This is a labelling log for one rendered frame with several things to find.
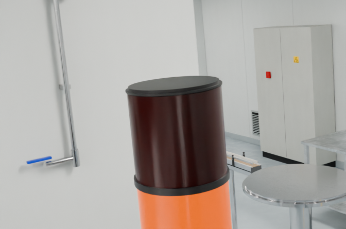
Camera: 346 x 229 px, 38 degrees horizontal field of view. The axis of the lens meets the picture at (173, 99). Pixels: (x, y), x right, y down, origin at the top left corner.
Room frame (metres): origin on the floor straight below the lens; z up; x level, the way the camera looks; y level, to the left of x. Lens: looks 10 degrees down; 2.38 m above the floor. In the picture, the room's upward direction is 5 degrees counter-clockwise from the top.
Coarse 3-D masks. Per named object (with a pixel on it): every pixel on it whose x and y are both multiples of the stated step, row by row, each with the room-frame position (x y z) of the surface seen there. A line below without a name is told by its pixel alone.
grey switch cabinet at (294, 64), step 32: (256, 32) 7.75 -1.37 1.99; (288, 32) 7.15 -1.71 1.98; (320, 32) 6.87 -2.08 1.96; (256, 64) 7.79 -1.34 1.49; (288, 64) 7.17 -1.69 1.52; (320, 64) 6.85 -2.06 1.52; (288, 96) 7.20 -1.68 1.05; (320, 96) 6.84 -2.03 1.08; (288, 128) 7.23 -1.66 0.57; (320, 128) 6.83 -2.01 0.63; (288, 160) 7.29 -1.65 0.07; (320, 160) 6.82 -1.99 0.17
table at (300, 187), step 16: (256, 176) 4.20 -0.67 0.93; (272, 176) 4.17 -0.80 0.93; (288, 176) 4.13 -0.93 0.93; (304, 176) 4.09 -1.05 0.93; (320, 176) 4.06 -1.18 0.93; (336, 176) 4.02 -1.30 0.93; (256, 192) 3.81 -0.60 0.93; (272, 192) 3.78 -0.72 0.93; (288, 192) 3.75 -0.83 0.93; (304, 192) 3.72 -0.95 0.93; (320, 192) 3.69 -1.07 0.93; (336, 192) 3.66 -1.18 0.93; (304, 208) 3.92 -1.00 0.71; (304, 224) 3.92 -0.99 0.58
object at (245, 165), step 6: (228, 156) 4.87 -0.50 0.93; (234, 156) 4.71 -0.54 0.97; (240, 156) 4.73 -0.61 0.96; (228, 162) 4.76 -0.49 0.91; (234, 162) 4.67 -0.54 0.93; (240, 162) 4.64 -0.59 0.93; (246, 162) 4.55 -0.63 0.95; (252, 162) 4.60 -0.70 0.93; (234, 168) 4.68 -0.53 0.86; (240, 168) 4.59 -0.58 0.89; (246, 168) 4.51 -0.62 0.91; (252, 168) 4.46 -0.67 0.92; (258, 168) 4.50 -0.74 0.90; (246, 174) 4.52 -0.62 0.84
